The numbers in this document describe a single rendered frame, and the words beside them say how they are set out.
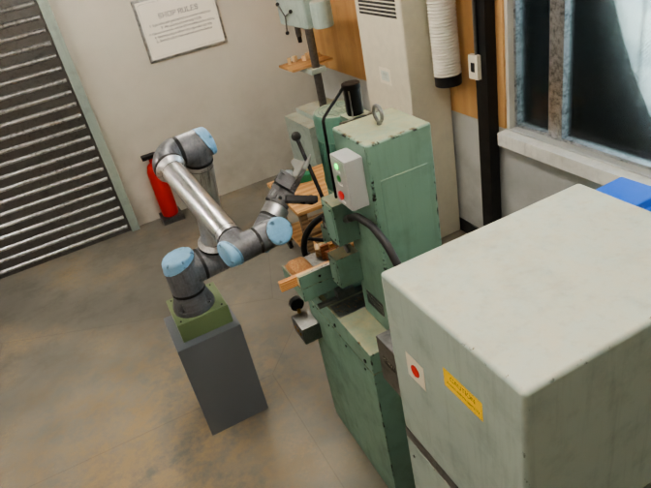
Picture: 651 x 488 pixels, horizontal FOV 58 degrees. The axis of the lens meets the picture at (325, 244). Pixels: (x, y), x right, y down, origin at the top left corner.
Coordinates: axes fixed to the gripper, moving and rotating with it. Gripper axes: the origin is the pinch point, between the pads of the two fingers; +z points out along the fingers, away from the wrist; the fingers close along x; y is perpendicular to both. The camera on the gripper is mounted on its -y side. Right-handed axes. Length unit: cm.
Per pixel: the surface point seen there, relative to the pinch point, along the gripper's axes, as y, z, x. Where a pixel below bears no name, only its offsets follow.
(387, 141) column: -15, -2, -48
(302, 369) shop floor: -55, -61, 115
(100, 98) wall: 150, 60, 255
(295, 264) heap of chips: -15.7, -30.7, 23.9
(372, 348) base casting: -48, -50, -6
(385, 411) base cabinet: -66, -66, 8
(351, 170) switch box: -10.0, -12.4, -42.3
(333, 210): -13.1, -19.4, -24.0
